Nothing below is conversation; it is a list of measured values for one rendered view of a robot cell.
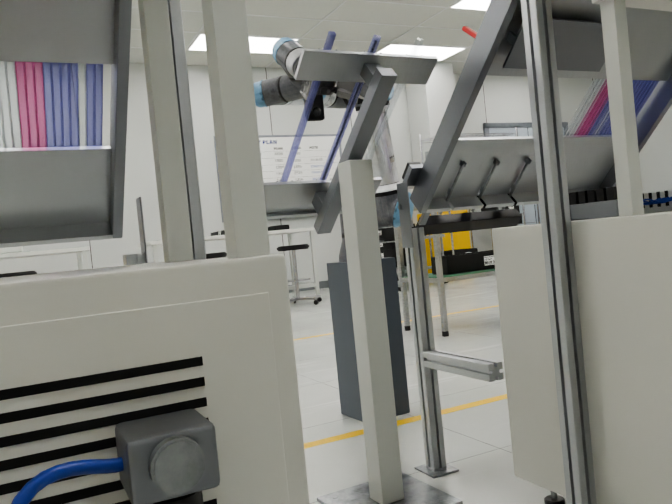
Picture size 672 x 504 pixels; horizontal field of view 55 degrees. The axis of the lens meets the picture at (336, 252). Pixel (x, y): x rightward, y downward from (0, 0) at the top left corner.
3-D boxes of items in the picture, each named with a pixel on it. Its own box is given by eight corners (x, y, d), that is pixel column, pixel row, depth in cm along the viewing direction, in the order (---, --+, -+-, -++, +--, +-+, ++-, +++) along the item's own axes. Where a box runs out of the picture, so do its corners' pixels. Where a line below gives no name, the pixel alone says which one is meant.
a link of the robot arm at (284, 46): (301, 53, 182) (286, 28, 176) (318, 66, 175) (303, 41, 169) (280, 70, 182) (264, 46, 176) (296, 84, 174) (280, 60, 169)
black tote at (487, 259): (448, 274, 403) (446, 256, 403) (432, 274, 418) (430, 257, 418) (519, 265, 428) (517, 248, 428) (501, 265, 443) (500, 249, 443)
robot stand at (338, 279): (340, 414, 235) (326, 263, 234) (382, 403, 244) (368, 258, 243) (367, 423, 219) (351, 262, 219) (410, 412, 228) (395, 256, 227)
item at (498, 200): (426, 213, 171) (413, 195, 175) (604, 198, 200) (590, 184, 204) (427, 209, 170) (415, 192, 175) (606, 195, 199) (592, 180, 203)
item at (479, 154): (423, 203, 172) (417, 195, 174) (601, 190, 201) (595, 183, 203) (448, 143, 159) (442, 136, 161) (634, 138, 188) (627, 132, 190)
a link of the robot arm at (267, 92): (325, 80, 229) (244, 75, 187) (353, 73, 224) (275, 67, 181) (331, 113, 231) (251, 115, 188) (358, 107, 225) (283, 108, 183)
